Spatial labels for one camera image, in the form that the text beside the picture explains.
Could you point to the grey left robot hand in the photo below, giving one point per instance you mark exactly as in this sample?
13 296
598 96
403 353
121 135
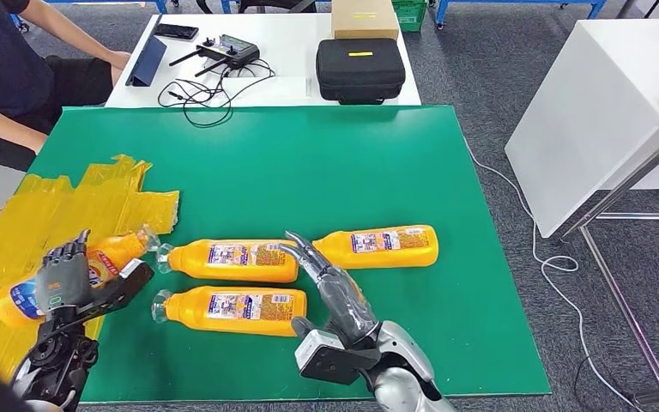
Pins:
62 281

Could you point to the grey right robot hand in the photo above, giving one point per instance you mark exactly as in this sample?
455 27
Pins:
346 307

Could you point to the person's left hand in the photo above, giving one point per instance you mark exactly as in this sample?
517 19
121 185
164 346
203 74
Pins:
118 59

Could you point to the orange detergent bottle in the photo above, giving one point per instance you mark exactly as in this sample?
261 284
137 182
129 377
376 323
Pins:
193 264
392 259
193 315
114 253

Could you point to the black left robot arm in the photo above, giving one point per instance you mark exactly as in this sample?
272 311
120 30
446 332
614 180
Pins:
56 364

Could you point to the person's left forearm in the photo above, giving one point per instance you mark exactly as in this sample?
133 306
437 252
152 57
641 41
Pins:
68 34

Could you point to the person's right forearm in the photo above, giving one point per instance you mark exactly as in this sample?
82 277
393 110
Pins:
5 128

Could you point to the dark blue tablet case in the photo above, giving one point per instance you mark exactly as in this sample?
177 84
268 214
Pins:
147 61

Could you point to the black smartphone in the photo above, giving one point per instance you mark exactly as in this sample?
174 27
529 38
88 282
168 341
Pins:
176 31

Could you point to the yellow taped cardboard sheet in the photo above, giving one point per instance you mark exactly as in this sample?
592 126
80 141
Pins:
51 216

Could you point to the black remote controller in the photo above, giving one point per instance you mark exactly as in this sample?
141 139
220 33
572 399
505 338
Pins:
231 51

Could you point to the person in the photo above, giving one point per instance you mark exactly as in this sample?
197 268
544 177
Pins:
0 62

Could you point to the green table mat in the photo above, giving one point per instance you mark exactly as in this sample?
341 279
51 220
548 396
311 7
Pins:
335 182

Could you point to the black office chair base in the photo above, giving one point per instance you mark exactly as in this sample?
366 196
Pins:
272 4

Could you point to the black carrying case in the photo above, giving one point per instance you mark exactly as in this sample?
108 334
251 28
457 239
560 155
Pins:
361 74

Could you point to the brown cardboard box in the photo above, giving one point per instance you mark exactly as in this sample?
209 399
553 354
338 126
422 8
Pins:
363 20

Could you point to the green plastic crate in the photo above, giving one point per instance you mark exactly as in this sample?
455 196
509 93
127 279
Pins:
410 14

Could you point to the large white table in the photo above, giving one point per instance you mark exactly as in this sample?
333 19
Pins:
591 113

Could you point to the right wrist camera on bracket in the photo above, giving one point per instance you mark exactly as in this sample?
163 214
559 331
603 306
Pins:
329 364

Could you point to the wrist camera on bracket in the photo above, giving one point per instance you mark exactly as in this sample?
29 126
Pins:
130 281
329 364

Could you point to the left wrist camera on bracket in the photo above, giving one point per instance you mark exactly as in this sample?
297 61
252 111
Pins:
130 281

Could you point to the blue metal frame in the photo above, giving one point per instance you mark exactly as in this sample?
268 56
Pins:
441 12
160 6

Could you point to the steel stand frame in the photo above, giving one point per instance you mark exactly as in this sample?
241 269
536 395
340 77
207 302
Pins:
619 186

